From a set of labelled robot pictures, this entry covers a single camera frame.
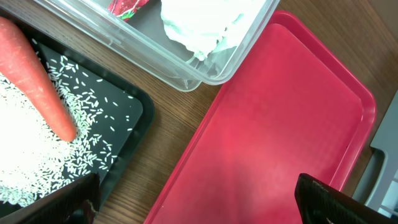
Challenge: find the red serving tray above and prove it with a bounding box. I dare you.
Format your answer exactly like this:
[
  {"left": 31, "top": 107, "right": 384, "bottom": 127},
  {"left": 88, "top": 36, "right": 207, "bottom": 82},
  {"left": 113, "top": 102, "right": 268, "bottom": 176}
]
[{"left": 146, "top": 11, "right": 376, "bottom": 224}]

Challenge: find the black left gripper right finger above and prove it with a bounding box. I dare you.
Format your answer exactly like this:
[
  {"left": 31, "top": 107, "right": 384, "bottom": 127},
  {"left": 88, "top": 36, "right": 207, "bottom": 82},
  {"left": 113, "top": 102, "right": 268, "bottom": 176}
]
[{"left": 294, "top": 173, "right": 395, "bottom": 224}]

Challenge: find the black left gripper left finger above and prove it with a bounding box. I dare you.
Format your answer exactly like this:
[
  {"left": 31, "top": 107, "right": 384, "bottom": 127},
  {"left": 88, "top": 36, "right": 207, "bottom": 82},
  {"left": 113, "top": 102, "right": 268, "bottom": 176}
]
[{"left": 1, "top": 173, "right": 100, "bottom": 224}]

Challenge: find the clear plastic waste bin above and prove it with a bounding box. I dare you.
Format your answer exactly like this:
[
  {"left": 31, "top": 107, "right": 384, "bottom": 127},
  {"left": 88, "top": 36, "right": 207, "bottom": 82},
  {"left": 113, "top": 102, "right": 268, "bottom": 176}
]
[{"left": 37, "top": 0, "right": 279, "bottom": 91}]

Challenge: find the black waste tray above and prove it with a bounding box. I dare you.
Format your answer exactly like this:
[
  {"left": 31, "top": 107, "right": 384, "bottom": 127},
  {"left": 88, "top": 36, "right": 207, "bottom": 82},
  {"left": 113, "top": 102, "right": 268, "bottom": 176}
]
[{"left": 0, "top": 9, "right": 155, "bottom": 218}]

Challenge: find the white rice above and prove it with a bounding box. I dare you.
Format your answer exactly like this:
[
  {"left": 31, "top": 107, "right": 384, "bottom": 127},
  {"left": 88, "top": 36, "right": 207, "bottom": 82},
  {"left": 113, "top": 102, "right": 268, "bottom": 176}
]
[{"left": 1, "top": 40, "right": 143, "bottom": 207}]

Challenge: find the grey dishwasher rack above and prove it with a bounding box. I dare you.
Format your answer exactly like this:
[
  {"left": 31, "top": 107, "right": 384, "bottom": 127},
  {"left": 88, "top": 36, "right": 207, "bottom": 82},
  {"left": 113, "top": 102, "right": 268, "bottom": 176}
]
[{"left": 353, "top": 95, "right": 397, "bottom": 220}]

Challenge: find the orange carrot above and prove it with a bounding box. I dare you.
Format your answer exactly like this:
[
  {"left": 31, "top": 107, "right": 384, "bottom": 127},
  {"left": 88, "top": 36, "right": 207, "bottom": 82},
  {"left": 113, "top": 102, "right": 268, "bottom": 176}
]
[{"left": 1, "top": 17, "right": 77, "bottom": 142}]

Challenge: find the red snack wrapper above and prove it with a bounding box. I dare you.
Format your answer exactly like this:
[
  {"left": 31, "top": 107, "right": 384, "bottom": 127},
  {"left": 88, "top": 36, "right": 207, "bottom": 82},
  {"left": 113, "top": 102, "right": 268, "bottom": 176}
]
[{"left": 107, "top": 0, "right": 149, "bottom": 21}]

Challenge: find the white crumpled tissue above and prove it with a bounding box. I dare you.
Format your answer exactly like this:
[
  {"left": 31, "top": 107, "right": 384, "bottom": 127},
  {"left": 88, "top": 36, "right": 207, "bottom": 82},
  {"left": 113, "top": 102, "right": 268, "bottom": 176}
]
[{"left": 160, "top": 0, "right": 269, "bottom": 61}]

